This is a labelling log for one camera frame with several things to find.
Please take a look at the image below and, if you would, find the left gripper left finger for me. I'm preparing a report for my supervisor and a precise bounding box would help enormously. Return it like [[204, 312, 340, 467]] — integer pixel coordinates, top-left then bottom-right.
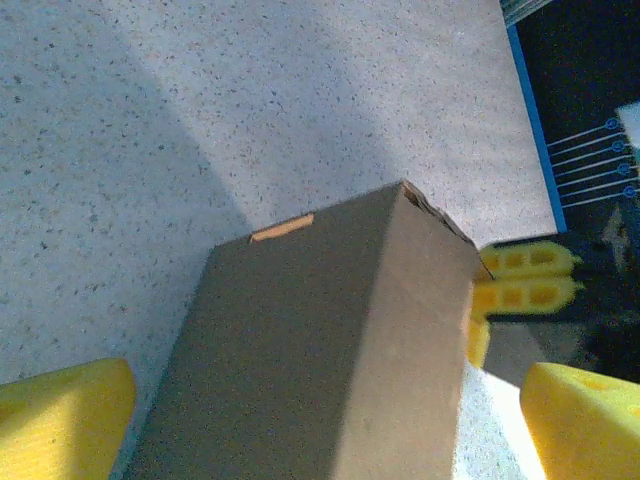
[[0, 357, 138, 480]]

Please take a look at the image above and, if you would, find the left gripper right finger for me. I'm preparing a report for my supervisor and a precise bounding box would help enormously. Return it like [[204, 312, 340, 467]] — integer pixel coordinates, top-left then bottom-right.
[[519, 362, 640, 480]]

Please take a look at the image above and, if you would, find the brown cardboard paper box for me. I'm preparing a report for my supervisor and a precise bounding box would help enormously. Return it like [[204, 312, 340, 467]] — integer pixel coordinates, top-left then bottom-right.
[[112, 179, 496, 480]]

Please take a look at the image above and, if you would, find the blue table edge strip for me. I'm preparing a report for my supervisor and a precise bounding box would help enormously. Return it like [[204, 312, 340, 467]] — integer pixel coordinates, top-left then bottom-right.
[[506, 23, 570, 235]]

